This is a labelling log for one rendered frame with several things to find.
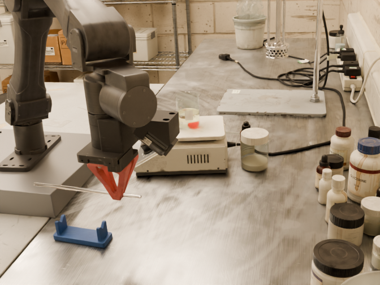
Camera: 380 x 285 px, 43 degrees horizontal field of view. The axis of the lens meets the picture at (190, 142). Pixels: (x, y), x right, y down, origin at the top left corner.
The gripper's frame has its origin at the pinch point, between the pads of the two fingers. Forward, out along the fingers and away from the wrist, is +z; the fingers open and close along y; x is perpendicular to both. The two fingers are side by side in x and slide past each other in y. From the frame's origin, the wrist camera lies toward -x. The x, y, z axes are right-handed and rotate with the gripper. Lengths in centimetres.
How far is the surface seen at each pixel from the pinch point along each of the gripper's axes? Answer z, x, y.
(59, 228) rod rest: 7.8, 11.5, -1.1
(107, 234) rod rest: 9.0, 3.3, 0.8
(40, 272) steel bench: 10.1, 10.0, -9.6
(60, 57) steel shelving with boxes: 41, 157, 225
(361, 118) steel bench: 9, -38, 66
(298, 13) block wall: 18, 1, 275
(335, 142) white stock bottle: 3.3, -32.4, 35.0
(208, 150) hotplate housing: 4.0, -7.5, 27.0
